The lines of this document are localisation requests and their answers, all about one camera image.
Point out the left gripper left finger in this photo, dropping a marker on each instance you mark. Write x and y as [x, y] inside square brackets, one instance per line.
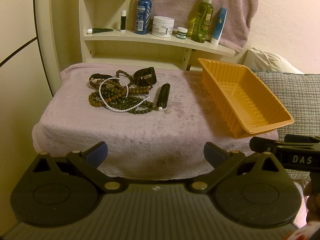
[86, 164]

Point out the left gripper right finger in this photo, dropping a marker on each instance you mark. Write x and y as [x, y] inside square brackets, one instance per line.
[225, 165]

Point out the orange plastic tray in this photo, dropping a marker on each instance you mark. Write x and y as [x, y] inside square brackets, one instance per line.
[247, 105]

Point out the black cylinder case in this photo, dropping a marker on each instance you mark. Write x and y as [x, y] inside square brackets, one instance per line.
[163, 96]

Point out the black smart watch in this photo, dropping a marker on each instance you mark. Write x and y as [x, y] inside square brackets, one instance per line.
[145, 77]

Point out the person right hand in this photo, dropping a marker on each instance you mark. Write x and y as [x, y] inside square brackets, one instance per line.
[312, 203]

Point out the grey checked pillow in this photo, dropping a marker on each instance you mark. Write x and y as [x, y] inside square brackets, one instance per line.
[299, 93]

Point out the white pillow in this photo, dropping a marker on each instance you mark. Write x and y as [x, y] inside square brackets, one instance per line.
[268, 61]

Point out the cream wooden shelf unit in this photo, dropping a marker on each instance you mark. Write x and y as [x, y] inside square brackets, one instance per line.
[128, 48]

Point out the dark green small tube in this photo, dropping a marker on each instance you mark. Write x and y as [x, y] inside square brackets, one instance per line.
[98, 30]

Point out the blue white tube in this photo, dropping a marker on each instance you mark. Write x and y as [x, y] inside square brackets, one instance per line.
[219, 27]

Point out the small green-label jar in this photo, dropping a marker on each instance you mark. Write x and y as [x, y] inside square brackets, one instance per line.
[181, 33]

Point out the green olive spray bottle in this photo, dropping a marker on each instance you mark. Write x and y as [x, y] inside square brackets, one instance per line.
[202, 21]

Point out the white cream jar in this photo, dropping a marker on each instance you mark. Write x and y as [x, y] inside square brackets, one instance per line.
[162, 26]

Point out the black white lip balm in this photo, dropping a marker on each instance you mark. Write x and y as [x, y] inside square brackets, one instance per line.
[123, 21]

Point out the blue spray bottle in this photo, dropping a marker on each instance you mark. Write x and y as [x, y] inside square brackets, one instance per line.
[143, 16]

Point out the pink hanging towel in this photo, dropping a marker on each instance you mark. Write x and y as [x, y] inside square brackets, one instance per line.
[238, 20]

